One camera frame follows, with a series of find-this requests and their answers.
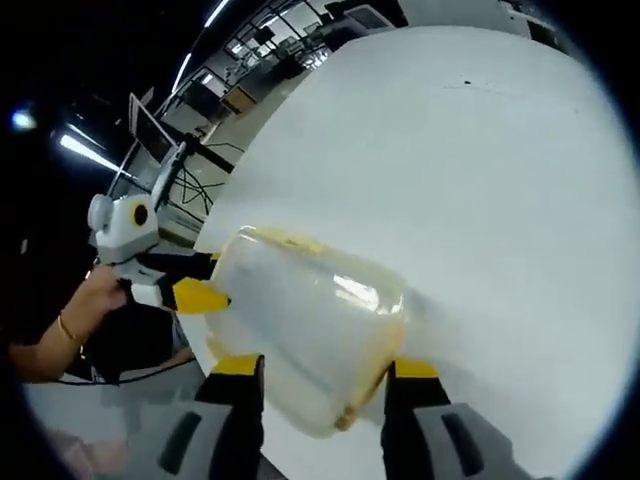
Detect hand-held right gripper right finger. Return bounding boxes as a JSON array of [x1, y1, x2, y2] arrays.
[[380, 358, 521, 480]]

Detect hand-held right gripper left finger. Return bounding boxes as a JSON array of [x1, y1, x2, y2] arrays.
[[157, 353, 266, 480]]

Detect clear plastic buckle container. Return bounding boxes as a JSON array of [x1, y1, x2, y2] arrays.
[[203, 224, 407, 442]]

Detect person's left hand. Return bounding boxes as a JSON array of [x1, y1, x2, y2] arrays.
[[67, 266, 130, 331]]

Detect ceiling light strip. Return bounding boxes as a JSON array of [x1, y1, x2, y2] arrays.
[[49, 127, 109, 166]]

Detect silver laptop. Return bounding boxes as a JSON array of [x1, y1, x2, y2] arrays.
[[127, 92, 189, 211]]

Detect brown wooden cabinet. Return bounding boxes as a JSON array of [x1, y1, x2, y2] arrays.
[[219, 83, 260, 115]]

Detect black laptop cables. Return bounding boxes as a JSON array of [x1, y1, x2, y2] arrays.
[[175, 167, 222, 207]]

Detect gold bracelet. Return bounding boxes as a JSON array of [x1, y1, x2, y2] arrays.
[[57, 312, 87, 342]]

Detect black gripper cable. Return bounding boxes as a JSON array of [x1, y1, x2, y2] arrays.
[[54, 344, 199, 387]]

